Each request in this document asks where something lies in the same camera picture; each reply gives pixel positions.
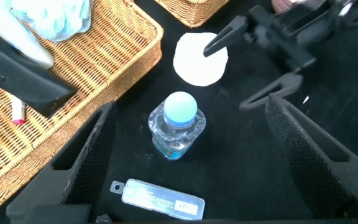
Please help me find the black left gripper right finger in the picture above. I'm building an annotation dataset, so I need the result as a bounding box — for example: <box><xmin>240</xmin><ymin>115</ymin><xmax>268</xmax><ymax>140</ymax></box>
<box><xmin>264</xmin><ymin>93</ymin><xmax>358</xmax><ymax>218</ymax></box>

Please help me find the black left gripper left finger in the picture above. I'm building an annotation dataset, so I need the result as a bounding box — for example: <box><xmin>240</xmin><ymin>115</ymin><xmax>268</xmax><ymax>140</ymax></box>
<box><xmin>6</xmin><ymin>101</ymin><xmax>119</xmax><ymax>224</ymax></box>

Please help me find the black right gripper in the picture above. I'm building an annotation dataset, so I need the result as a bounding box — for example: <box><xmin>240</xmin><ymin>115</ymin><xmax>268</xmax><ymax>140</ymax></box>
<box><xmin>203</xmin><ymin>4</ymin><xmax>316</xmax><ymax>111</ymax></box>

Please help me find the water bottle with blue cap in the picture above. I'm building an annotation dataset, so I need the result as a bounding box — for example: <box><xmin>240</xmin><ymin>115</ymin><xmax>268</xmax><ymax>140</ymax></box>
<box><xmin>147</xmin><ymin>91</ymin><xmax>207</xmax><ymax>161</ymax></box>

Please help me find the dark table cloth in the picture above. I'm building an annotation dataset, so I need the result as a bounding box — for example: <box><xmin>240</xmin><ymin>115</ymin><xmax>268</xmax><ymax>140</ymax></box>
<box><xmin>0</xmin><ymin>0</ymin><xmax>358</xmax><ymax>224</ymax></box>

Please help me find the clear plastic toothbrush case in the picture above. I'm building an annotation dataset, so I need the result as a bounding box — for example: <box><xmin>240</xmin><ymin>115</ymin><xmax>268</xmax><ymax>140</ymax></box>
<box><xmin>109</xmin><ymin>178</ymin><xmax>206</xmax><ymax>221</ymax></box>

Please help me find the small white pink tube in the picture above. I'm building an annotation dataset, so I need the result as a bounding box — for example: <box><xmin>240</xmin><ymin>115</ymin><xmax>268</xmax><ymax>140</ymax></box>
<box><xmin>10</xmin><ymin>95</ymin><xmax>27</xmax><ymax>126</ymax></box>

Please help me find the black curved case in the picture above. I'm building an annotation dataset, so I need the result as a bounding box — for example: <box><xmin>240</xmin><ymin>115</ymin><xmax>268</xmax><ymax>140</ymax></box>
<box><xmin>0</xmin><ymin>23</ymin><xmax>78</xmax><ymax>118</ymax></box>

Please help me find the light blue bath loofah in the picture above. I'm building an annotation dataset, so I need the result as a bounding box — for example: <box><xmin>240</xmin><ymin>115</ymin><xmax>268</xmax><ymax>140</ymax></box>
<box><xmin>6</xmin><ymin>0</ymin><xmax>93</xmax><ymax>43</ymax></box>

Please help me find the wicker basket with handles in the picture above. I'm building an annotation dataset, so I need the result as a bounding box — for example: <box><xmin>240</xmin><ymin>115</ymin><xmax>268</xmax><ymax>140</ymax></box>
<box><xmin>0</xmin><ymin>0</ymin><xmax>164</xmax><ymax>215</ymax></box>
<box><xmin>154</xmin><ymin>0</ymin><xmax>231</xmax><ymax>29</ymax></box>

